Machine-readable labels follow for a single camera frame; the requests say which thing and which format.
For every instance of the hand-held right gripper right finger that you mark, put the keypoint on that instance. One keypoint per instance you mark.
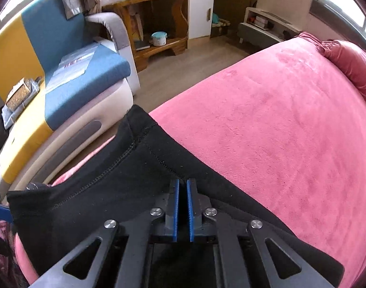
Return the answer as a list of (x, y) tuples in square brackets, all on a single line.
[(190, 216)]

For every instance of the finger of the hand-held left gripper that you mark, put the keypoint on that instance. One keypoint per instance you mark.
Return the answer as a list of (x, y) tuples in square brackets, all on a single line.
[(0, 210)]

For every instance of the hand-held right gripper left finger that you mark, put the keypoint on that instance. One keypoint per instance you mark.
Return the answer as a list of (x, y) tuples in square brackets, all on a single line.
[(174, 216)]

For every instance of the black pants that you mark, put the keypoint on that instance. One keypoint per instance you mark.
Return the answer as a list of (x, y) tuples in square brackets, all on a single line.
[(111, 171)]

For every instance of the dark patterned cloth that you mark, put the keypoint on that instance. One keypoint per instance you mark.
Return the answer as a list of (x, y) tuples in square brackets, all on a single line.
[(3, 261)]

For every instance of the pink bed blanket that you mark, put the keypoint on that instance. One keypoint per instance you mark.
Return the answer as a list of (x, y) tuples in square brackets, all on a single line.
[(260, 126)]

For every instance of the box of snacks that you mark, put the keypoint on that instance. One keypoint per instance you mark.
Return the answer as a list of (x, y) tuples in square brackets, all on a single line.
[(19, 94)]

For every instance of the clear plastic sheet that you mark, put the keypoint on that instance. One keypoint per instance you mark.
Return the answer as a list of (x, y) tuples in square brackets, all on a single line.
[(72, 66)]

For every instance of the teal lidded container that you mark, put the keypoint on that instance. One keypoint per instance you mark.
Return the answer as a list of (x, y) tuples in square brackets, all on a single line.
[(159, 39)]

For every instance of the blue and yellow sofa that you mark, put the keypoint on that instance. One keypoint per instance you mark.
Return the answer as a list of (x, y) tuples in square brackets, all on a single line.
[(51, 36)]

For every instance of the white low shelf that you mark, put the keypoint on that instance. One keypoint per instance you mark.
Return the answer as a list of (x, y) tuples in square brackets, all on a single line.
[(260, 30)]

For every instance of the wooden desk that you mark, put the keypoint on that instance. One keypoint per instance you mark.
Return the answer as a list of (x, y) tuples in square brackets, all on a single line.
[(171, 15)]

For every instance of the white cabinet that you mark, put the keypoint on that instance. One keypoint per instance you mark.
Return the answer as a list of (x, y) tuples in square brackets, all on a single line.
[(201, 12)]

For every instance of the wooden open cupboard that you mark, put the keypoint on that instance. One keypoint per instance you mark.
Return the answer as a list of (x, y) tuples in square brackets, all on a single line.
[(230, 0)]

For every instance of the pink quilt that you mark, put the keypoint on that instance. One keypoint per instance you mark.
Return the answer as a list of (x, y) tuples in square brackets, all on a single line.
[(350, 60)]

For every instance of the white flower print board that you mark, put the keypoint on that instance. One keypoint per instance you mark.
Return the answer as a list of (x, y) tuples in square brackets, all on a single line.
[(284, 3)]

